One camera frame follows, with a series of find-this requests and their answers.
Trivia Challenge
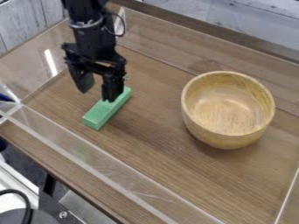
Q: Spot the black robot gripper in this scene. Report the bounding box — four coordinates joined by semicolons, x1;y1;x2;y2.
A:
61;20;127;102

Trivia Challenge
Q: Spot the green rectangular block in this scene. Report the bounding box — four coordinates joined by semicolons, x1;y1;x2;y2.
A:
81;86;132;130

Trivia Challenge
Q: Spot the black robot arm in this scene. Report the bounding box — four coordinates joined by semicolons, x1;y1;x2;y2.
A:
60;0;127;102

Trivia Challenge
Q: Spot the light wooden bowl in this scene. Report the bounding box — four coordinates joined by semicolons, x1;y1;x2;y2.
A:
181;71;276;150

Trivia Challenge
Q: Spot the black table leg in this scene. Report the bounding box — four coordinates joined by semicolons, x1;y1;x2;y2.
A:
43;174;56;197

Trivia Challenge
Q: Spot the clear acrylic corner bracket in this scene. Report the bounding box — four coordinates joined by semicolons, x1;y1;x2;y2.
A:
115;8;127;37

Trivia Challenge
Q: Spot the clear acrylic barrier wall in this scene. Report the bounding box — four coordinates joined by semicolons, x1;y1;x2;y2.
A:
0;86;224;224

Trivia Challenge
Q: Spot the metal base plate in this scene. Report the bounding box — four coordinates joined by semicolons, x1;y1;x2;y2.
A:
53;191;117;224

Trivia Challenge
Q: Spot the black cable loop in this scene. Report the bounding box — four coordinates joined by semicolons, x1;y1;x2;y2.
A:
0;188;33;224

